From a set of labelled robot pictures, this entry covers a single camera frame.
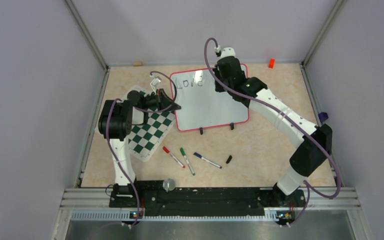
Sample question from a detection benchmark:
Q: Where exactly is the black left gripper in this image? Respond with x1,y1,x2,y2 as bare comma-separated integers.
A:
140,88,181,113

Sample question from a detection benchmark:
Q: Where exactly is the pink framed whiteboard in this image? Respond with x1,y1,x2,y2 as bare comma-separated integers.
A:
170,68,250,132

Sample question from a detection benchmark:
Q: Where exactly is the black marker cap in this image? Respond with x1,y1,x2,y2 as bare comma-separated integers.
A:
225,155,233,164

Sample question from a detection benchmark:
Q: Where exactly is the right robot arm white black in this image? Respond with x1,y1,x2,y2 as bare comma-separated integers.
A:
208,56,333,206

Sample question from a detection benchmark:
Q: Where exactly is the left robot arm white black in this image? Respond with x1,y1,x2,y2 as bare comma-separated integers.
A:
97,88,181,207

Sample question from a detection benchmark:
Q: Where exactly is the red whiteboard marker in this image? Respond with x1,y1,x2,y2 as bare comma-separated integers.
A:
163,146,185,168

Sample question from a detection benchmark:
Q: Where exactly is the green whiteboard marker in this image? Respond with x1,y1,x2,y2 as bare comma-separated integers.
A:
180,147,196,176

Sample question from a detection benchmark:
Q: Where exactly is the blue whiteboard marker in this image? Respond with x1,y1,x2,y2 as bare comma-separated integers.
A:
193,152,222,169

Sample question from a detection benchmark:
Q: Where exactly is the green white chessboard mat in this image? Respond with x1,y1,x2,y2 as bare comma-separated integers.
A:
125,85,176,164

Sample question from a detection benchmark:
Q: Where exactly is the orange toy block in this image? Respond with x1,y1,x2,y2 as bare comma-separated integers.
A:
268,58,276,69

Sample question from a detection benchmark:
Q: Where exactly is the wine cork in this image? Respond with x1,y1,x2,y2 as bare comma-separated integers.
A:
132,61,143,67

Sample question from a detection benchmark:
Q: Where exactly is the clear round knob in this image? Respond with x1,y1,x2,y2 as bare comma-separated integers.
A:
162,178,176,192

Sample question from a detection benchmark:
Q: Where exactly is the purple toy block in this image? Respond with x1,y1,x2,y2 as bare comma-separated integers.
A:
318,112,329,123

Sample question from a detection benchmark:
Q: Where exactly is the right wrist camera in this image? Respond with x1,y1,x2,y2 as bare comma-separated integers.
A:
214,46,236,59

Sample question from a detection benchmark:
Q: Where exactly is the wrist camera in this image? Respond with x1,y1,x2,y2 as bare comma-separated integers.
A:
150,75,162,88
214,46,236,59

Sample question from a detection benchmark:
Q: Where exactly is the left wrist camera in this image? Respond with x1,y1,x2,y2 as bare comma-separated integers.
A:
150,75,162,88

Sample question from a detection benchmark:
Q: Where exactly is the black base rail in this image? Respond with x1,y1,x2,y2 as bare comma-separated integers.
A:
109,180,305,217

